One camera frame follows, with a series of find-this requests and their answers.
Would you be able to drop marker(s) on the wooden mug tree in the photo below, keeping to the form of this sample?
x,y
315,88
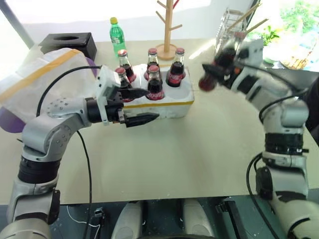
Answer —
x,y
167,37

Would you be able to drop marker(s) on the green soda bottle yellow cap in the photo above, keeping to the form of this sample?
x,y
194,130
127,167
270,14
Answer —
x,y
117,37

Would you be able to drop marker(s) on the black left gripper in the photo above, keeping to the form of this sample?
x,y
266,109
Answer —
x,y
114,109

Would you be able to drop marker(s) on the black floor bracket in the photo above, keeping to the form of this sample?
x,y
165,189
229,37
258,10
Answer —
x,y
228,219

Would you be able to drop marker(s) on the purple plastic basin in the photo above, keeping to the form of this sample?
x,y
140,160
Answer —
x,y
12,124

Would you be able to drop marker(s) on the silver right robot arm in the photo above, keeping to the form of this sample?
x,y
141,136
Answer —
x,y
286,117

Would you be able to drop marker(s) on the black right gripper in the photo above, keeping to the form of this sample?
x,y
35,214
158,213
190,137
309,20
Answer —
x,y
230,74

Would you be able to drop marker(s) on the glass cola bottle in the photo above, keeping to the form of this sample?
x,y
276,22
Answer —
x,y
208,83
152,58
122,74
125,66
175,72
155,85

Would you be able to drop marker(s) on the white plastic bag with tape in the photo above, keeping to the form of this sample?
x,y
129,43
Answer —
x,y
49,74

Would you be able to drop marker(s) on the white rounded leg shell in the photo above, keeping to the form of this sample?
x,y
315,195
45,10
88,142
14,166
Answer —
x,y
127,221
198,221

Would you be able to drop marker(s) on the black bulky object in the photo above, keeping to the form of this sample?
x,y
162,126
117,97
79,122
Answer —
x,y
313,109

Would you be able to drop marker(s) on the green leafy plant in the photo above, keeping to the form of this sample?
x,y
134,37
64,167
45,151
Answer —
x,y
270,35

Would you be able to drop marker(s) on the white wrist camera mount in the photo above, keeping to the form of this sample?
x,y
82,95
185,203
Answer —
x,y
106,79
251,53

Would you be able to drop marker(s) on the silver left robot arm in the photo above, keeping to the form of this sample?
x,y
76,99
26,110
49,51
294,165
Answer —
x,y
45,129

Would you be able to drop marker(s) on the small black floor clamp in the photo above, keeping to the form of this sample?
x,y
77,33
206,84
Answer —
x,y
99,216

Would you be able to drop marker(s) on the grey window frame post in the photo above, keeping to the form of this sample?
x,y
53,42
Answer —
x,y
17,22

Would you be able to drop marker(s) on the black box with round hole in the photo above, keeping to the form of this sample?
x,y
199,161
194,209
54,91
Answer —
x,y
84,43

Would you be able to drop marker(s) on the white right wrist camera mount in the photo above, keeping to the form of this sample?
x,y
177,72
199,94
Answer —
x,y
251,53

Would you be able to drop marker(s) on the white foam crate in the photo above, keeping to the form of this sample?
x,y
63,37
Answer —
x,y
179,99

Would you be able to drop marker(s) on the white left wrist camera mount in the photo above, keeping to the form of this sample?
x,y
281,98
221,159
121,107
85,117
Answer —
x,y
106,79

